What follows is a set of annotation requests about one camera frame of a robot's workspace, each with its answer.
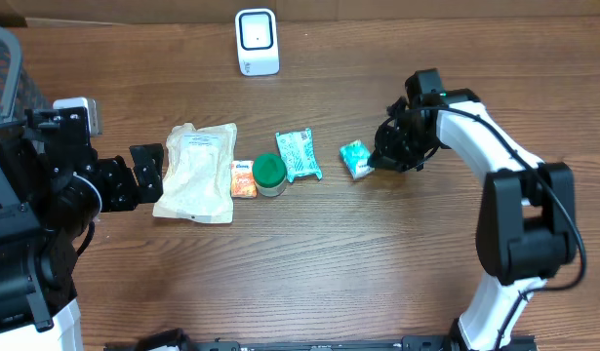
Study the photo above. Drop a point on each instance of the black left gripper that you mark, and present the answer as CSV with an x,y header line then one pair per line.
x,y
128,193

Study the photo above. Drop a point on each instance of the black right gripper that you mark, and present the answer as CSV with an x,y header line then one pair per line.
x,y
388,156

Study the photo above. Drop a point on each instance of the small teal tissue pack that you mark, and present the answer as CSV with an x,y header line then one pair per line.
x,y
355,156

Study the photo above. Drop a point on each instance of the beige rice pouch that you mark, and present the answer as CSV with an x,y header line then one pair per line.
x,y
196,185

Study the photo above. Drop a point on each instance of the teal white snack packet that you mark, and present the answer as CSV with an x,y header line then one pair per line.
x,y
297,152

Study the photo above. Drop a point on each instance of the small orange box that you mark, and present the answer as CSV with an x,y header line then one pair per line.
x,y
243,184

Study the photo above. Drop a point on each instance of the green lid clear jar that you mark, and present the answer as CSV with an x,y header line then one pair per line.
x,y
269,172

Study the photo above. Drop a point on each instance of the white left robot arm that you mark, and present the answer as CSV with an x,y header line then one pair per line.
x,y
53,185

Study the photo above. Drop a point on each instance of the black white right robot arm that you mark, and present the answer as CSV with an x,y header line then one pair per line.
x,y
527,239

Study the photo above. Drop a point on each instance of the white barcode scanner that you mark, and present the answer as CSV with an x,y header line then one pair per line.
x,y
257,42

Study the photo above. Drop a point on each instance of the black plastic mesh basket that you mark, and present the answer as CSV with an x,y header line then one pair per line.
x,y
18,91

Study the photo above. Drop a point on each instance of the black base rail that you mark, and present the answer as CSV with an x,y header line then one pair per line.
x,y
177,339

